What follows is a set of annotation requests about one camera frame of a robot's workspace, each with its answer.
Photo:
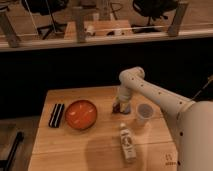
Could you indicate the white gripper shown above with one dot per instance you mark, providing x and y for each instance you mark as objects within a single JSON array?
[{"x": 124, "y": 96}]

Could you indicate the dark red pepper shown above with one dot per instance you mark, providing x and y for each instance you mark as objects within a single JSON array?
[{"x": 116, "y": 108}]

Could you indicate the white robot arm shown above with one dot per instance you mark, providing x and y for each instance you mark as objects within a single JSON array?
[{"x": 194, "y": 118}]

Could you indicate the orange round plate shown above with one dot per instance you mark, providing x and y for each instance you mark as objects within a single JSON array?
[{"x": 81, "y": 114}]

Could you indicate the white plastic bottle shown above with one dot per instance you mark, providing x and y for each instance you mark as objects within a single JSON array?
[{"x": 127, "y": 145}]

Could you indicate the black rectangular eraser block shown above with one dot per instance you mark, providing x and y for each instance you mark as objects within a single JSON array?
[{"x": 56, "y": 115}]

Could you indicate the black office chair right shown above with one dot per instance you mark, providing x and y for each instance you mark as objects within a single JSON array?
[{"x": 153, "y": 10}]

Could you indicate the black office chair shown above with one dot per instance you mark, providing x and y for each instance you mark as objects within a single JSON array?
[
  {"x": 46, "y": 7},
  {"x": 153, "y": 10}
]

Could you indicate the black office chair left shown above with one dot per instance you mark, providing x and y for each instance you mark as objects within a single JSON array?
[{"x": 46, "y": 7}]

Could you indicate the black stand at left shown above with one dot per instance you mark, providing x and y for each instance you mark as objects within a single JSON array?
[{"x": 5, "y": 164}]

